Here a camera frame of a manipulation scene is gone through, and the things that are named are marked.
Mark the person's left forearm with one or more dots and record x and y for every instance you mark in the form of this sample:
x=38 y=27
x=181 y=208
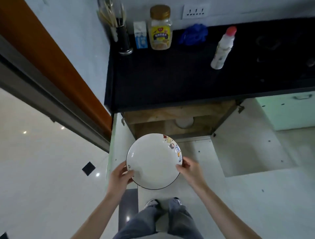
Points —
x=98 y=216

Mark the black gas stove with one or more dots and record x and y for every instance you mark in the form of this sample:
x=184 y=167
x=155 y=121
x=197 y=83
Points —
x=268 y=44

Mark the clear jar gold lid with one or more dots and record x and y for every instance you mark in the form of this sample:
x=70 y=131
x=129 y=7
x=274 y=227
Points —
x=160 y=37

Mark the grey metal door jamb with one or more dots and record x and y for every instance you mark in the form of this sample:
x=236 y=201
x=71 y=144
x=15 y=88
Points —
x=37 y=93

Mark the white bottle red cap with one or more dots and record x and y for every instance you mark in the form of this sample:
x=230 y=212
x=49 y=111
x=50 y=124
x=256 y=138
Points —
x=221 y=54

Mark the blue white milk carton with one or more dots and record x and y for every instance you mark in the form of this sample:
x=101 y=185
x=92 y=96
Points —
x=140 y=37

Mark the light green kitchen cabinet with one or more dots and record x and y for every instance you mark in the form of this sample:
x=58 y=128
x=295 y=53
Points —
x=290 y=113

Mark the light green cabinet door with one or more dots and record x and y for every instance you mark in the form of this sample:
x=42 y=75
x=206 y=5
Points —
x=246 y=147
x=118 y=142

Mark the person's left hand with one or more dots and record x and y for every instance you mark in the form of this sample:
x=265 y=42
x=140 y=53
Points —
x=118 y=182

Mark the cream plate with script print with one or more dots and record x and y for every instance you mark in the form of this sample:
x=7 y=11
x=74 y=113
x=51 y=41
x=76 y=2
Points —
x=184 y=123

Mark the blue crumpled cloth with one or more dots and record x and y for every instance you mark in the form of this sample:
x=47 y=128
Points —
x=194 y=34

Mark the orange wooden door frame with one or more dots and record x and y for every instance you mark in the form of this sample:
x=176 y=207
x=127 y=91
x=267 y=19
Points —
x=49 y=61

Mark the person's left shoe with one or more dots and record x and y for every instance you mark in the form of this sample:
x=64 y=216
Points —
x=151 y=204

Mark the person's right hand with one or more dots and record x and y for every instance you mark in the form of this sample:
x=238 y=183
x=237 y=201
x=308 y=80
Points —
x=193 y=174

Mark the person's right forearm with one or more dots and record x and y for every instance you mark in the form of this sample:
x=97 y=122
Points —
x=221 y=211

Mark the white wall power socket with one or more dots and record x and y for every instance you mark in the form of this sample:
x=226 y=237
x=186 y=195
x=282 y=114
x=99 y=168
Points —
x=197 y=11

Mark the white plate colourful square print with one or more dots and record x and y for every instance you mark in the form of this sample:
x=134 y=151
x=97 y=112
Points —
x=152 y=160

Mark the person's blue jeans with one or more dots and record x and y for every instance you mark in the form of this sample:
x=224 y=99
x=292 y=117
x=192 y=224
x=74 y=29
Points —
x=177 y=221

